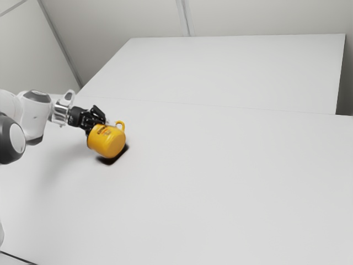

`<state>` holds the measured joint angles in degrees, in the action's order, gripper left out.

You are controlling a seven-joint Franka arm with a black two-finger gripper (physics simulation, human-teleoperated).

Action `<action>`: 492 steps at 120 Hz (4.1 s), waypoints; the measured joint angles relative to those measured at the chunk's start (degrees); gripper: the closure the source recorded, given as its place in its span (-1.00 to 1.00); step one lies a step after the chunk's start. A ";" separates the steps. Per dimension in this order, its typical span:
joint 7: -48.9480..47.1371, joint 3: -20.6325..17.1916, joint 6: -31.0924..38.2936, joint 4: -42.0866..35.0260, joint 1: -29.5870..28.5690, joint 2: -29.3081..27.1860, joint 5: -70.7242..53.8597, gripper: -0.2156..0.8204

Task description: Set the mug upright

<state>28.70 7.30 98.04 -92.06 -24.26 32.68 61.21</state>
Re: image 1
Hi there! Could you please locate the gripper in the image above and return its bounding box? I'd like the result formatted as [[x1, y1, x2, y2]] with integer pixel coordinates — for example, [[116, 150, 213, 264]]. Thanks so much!
[[67, 104, 107, 137]]

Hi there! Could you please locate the yellow mug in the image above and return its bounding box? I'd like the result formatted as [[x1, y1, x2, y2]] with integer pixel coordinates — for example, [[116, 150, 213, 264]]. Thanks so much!
[[87, 120, 127, 159]]

